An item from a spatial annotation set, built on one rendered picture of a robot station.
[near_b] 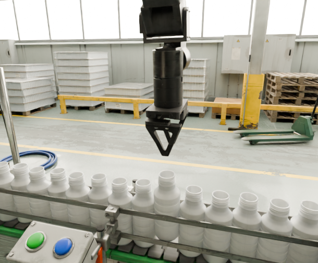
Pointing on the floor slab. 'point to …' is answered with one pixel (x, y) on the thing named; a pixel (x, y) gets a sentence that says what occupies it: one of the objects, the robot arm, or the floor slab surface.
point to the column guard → (252, 100)
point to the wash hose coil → (33, 154)
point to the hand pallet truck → (304, 123)
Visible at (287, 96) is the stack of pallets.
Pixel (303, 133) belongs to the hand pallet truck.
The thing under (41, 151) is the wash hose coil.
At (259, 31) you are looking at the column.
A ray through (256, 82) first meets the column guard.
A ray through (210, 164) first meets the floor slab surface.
